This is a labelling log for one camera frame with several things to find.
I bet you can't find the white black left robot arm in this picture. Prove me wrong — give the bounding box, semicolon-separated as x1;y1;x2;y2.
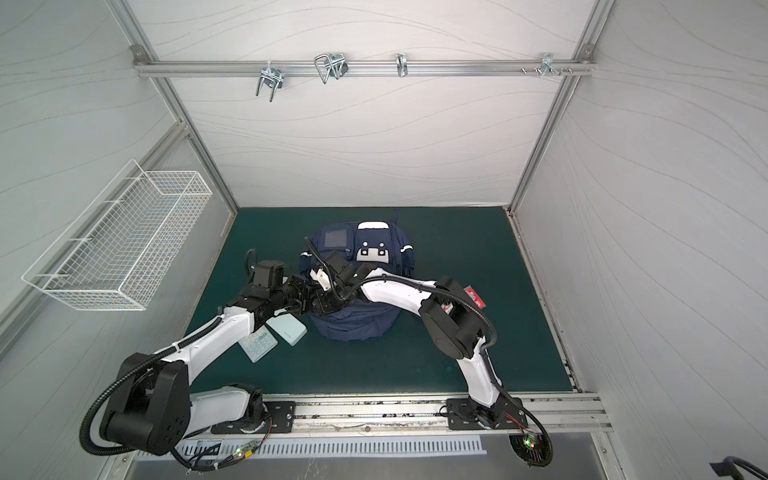
79;261;314;456

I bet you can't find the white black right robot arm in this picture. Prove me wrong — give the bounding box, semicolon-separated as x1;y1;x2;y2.
310;263;533;431

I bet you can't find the navy blue student backpack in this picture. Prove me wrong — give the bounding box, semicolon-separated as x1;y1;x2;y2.
299;220;415;342

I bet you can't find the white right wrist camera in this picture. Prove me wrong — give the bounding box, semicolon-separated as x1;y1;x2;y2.
310;268;332;292

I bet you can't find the aluminium crossbar rail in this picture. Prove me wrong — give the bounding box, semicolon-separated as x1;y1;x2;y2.
134;58;596;79

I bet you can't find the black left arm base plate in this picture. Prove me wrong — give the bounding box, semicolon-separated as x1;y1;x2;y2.
210;399;296;435

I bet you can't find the white wire basket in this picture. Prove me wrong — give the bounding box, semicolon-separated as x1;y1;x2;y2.
21;160;212;312

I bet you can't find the metal bracket clamp right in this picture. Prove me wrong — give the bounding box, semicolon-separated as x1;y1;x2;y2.
520;53;572;78

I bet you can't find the metal ring clamp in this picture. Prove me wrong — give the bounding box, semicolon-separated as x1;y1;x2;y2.
395;53;408;78

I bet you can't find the metal u-bolt clamp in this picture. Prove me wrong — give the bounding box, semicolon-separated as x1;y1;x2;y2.
313;53;349;84
255;61;284;102

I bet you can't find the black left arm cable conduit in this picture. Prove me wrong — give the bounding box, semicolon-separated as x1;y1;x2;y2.
79;314;224;457

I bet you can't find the metal u-bolt clamp middle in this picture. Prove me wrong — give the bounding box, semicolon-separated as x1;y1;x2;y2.
313;53;349;84

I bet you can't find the metal u-bolt clamp left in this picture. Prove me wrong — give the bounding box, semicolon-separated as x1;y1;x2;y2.
255;61;284;102

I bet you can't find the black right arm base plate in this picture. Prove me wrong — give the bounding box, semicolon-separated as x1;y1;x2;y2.
438;396;529;432

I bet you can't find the white slotted cable duct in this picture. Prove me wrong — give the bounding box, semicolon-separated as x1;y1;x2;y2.
179;436;488;462

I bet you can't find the mint green pencil case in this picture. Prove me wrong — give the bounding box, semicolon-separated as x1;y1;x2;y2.
266;311;308;346

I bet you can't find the grey green calculator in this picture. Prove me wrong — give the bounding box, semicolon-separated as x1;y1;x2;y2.
238;326;278;363

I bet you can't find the black cable bottom right corner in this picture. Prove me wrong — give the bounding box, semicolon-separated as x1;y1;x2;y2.
709;455;768;480

